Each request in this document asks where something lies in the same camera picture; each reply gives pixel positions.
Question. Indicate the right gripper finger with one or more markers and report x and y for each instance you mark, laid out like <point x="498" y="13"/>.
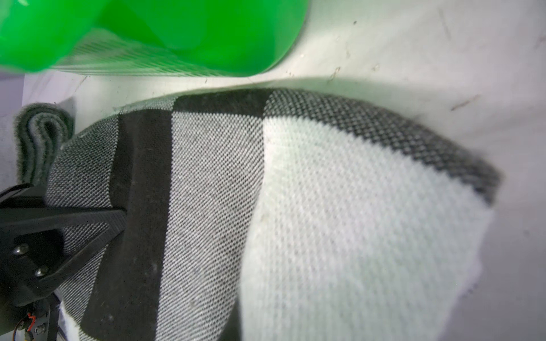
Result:
<point x="33" y="260"/>

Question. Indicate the grey scarf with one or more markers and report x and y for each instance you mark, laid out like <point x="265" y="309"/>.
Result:
<point x="40" y="129"/>

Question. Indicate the green plastic basket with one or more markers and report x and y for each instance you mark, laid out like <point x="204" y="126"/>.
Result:
<point x="149" y="38"/>

